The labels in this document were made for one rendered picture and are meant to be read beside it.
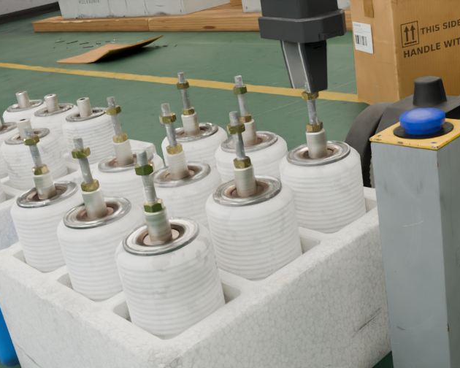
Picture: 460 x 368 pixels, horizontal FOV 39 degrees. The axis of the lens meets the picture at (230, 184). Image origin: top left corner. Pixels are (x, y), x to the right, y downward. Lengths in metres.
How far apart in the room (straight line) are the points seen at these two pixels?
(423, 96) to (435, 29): 0.68
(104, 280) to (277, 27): 0.33
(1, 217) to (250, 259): 0.49
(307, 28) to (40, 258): 0.41
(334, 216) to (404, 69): 0.97
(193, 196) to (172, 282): 0.17
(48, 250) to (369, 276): 0.38
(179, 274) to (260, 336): 0.11
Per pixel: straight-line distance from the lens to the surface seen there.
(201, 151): 0.91
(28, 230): 0.82
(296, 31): 0.70
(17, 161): 1.12
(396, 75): 1.69
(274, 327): 0.67
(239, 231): 0.68
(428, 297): 0.66
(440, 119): 0.61
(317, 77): 0.73
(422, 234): 0.63
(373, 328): 0.81
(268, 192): 0.69
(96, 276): 0.72
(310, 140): 0.77
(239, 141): 0.68
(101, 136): 1.17
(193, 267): 0.61
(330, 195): 0.75
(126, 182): 0.85
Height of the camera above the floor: 0.52
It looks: 21 degrees down
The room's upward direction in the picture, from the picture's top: 11 degrees counter-clockwise
